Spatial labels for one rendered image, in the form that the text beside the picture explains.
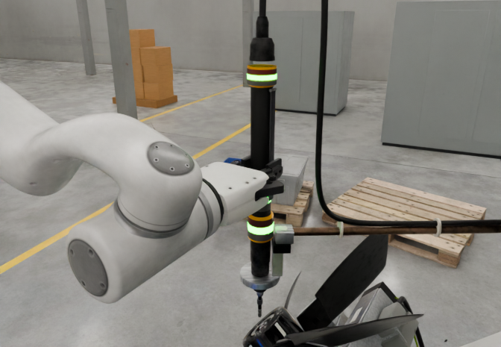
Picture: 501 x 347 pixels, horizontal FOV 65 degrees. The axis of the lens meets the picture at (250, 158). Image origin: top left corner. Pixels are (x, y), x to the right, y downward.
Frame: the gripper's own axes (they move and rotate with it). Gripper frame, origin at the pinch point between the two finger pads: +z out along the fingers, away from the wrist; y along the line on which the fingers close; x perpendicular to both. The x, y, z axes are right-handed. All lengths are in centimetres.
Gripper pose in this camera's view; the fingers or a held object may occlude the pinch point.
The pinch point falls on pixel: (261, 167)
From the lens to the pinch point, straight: 62.8
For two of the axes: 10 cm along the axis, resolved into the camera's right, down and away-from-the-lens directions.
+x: 0.0, -9.4, -3.4
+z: 5.5, -2.9, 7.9
